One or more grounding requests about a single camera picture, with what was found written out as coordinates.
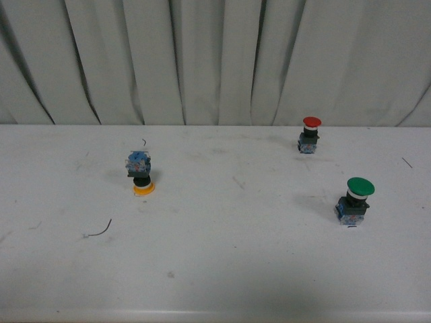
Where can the yellow push button switch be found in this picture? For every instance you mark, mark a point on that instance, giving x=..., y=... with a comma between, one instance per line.
x=138, y=166

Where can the red push button switch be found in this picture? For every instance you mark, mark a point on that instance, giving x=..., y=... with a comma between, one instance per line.
x=307, y=142

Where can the green push button switch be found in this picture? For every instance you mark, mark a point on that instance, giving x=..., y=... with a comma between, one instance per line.
x=352, y=207

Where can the white curtain backdrop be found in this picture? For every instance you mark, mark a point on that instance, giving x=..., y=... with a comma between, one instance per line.
x=261, y=63

